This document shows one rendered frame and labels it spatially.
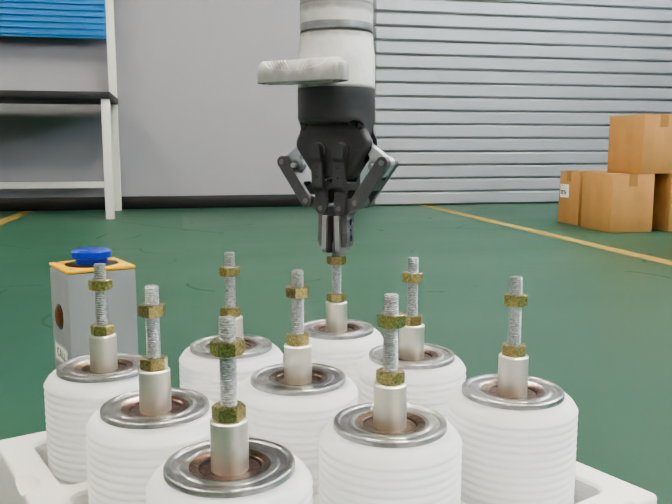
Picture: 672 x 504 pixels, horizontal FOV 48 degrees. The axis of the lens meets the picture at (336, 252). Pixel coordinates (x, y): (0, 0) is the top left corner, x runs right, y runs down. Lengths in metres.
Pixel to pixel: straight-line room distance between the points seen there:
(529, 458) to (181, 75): 5.05
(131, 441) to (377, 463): 0.16
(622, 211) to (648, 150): 0.33
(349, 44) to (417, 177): 4.95
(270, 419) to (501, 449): 0.17
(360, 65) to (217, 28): 4.83
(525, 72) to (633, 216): 2.18
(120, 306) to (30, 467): 0.21
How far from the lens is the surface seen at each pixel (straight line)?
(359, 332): 0.74
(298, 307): 0.59
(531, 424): 0.55
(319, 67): 0.66
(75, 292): 0.79
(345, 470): 0.48
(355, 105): 0.71
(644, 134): 4.12
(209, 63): 5.49
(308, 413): 0.56
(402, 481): 0.48
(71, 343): 0.80
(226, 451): 0.44
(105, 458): 0.53
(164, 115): 5.46
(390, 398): 0.50
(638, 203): 4.13
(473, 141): 5.79
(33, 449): 0.71
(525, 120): 5.96
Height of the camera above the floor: 0.44
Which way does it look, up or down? 8 degrees down
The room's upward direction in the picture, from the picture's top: straight up
